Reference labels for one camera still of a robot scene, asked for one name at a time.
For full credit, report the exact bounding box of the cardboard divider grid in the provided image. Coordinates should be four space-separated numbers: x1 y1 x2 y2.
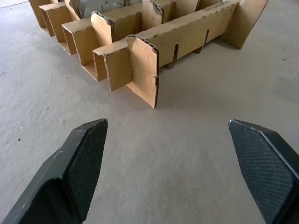
28 0 269 109

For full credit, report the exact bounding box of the grey object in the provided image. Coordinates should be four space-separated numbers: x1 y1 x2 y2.
70 0 128 19

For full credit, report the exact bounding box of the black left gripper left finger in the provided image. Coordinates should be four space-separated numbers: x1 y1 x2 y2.
0 118 109 224

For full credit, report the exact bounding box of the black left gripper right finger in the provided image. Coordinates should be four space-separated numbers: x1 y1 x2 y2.
228 119 299 224

